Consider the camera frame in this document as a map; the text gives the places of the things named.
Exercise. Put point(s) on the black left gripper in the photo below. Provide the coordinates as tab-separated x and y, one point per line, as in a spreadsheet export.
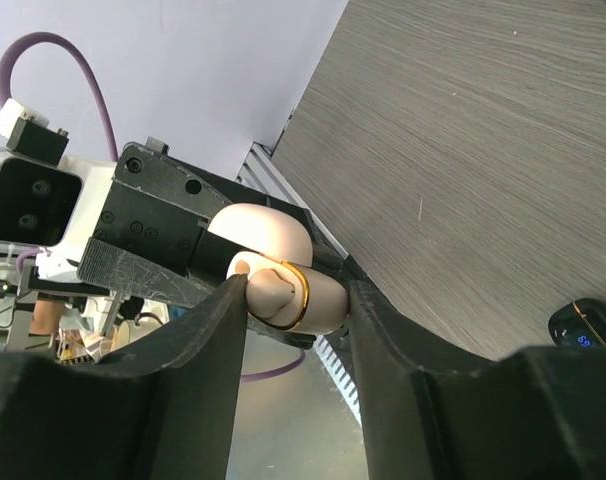
151	239

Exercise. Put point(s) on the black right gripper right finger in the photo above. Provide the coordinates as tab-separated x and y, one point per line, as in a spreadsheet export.
432	410

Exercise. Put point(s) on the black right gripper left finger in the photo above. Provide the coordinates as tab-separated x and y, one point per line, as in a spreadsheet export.
162	407

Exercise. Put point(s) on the black earbud charging case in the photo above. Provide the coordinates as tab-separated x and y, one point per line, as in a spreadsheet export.
580	323

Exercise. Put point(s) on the pink white earbud case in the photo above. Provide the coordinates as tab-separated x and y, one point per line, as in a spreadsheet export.
271	239

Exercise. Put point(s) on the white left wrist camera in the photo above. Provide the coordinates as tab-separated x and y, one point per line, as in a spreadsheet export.
50	201

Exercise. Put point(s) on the white slotted cable duct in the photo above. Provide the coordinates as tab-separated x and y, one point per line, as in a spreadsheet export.
340	376

